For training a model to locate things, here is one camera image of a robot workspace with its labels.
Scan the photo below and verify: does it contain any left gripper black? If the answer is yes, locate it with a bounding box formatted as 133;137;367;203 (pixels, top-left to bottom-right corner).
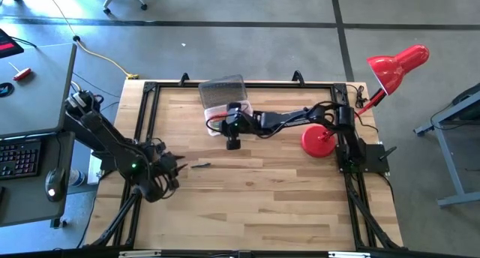
155;143;188;191

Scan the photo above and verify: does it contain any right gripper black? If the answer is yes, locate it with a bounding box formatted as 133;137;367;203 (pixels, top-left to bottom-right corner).
205;103;253;150

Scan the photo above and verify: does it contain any red desk lamp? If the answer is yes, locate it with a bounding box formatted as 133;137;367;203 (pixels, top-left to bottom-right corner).
300;43;431;158

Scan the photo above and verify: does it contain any black computer mouse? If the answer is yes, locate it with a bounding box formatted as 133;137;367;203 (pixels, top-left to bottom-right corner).
44;167;67;203

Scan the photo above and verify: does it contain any grey office desk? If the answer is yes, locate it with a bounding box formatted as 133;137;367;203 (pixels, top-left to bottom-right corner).
0;43;78;229

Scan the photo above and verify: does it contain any black backlit keyboard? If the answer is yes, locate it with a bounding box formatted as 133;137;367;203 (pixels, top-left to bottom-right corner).
0;138;42;181

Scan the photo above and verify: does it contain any black clamp lever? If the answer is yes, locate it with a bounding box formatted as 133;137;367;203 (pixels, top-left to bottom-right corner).
379;145;398;162

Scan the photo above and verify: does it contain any black tablet screen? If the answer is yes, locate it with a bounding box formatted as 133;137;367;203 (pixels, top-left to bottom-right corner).
0;28;25;59

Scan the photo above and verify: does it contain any grey side table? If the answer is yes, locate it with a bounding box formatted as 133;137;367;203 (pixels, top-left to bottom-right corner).
414;83;480;209

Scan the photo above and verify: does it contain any black aluminium table frame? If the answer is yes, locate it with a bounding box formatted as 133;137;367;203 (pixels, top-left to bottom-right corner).
84;79;404;251

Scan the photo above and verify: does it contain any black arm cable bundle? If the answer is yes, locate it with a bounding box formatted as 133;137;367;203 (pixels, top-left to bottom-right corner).
344;174;399;250
91;190;143;248

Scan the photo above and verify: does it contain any yellow extension cable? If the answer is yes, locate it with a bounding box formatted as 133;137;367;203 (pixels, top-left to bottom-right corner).
40;0;140;80

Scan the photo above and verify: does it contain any silver metal bracket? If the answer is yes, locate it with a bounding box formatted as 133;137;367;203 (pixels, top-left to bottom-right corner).
328;251;372;258
118;250;162;258

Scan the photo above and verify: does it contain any black floor cable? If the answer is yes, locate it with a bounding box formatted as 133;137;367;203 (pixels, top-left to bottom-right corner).
71;72;122;100

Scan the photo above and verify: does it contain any black lamp cable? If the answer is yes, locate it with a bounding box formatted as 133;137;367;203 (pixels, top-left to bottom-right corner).
346;84;371;109

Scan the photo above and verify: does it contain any red handled screwdriver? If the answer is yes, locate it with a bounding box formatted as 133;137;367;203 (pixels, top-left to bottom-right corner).
7;61;33;83

